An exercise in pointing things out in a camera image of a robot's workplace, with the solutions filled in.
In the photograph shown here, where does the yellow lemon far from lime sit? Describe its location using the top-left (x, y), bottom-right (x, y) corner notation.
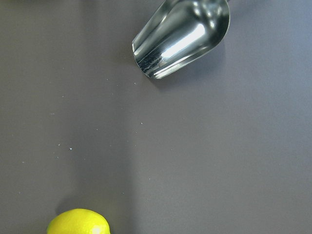
top-left (47, 209), bottom-right (110, 234)

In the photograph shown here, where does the stainless steel scoop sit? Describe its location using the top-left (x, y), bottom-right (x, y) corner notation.
top-left (132, 0), bottom-right (231, 79)

